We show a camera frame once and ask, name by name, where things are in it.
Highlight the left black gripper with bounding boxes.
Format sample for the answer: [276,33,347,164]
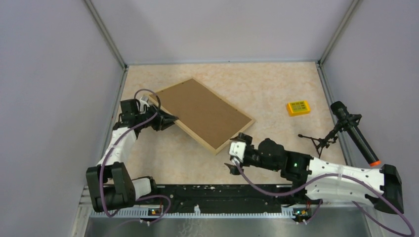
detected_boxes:
[135,103,178,131]

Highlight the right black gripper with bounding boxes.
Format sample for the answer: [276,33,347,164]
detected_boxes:
[225,132,280,174]

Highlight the light wooden picture frame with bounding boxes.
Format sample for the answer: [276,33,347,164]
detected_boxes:
[149,77,256,156]

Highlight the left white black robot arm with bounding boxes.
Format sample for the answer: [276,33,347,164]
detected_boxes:
[86,96,178,212]

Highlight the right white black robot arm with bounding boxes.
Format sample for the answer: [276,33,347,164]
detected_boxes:
[227,133,404,214]

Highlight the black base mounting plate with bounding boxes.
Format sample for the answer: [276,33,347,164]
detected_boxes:
[136,184,319,214]

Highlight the yellow calculator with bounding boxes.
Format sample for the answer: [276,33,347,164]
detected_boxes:
[286,100,311,117]

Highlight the black microphone orange tip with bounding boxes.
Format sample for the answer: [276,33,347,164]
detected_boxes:
[331,101,381,167]

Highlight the black microphone tripod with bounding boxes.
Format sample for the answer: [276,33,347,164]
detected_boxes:
[298,114,362,158]

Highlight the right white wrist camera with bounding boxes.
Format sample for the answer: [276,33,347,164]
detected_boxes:
[229,141,247,163]

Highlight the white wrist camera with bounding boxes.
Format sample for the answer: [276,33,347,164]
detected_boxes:
[229,141,247,163]
[138,96,150,114]

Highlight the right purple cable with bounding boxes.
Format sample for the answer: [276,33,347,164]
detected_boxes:
[234,158,416,237]

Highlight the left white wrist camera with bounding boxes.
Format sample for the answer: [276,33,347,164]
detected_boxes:
[138,96,150,114]

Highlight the white toothed cable rail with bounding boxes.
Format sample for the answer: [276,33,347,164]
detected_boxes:
[90,205,305,220]

